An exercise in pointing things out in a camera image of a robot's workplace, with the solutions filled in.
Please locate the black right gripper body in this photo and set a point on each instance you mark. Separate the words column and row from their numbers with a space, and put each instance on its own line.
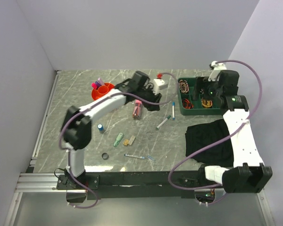
column 212, row 89

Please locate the yellow rolled band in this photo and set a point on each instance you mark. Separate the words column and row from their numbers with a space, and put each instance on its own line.
column 206, row 103

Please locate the blue glue stick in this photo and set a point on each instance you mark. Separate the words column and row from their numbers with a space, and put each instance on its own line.
column 101, row 128

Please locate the blue capped white marker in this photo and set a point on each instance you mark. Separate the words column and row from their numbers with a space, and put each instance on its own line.
column 173, row 110

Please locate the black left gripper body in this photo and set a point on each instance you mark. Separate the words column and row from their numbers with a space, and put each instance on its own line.
column 149, row 92

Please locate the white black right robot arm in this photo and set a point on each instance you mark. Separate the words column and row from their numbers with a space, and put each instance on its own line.
column 249, row 174

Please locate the green capped white marker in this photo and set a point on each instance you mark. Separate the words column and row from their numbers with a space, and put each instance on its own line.
column 163, row 122

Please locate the orange round divided container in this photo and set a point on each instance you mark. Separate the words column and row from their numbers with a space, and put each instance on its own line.
column 101, row 91

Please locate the green compartment tray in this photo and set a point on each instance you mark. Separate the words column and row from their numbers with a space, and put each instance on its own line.
column 197, row 109

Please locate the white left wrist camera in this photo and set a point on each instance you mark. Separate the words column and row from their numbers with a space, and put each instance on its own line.
column 159, row 84

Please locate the orange navy rolled band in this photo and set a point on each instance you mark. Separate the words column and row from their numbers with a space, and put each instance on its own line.
column 187, row 104

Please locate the light purple highlighter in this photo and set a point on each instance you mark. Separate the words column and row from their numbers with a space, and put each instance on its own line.
column 100, row 81

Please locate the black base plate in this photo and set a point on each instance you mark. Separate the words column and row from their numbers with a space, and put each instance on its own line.
column 136, row 184

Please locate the pink capped black highlighter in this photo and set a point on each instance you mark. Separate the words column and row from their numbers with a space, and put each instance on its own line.
column 94, row 85

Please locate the pink black rolled band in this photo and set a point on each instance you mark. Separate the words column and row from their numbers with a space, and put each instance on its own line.
column 184, row 86

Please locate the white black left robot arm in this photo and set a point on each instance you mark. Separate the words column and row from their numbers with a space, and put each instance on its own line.
column 76, row 130

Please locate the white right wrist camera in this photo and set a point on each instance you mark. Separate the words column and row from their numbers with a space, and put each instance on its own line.
column 216, row 69

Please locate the blue white pen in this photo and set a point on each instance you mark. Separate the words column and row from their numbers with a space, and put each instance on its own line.
column 134, row 156

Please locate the black cloth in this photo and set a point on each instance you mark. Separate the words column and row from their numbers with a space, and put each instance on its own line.
column 202, row 135

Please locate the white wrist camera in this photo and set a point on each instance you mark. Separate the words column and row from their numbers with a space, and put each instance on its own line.
column 216, row 69
column 159, row 84

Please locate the tan eraser block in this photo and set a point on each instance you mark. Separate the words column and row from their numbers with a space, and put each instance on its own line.
column 126, row 142

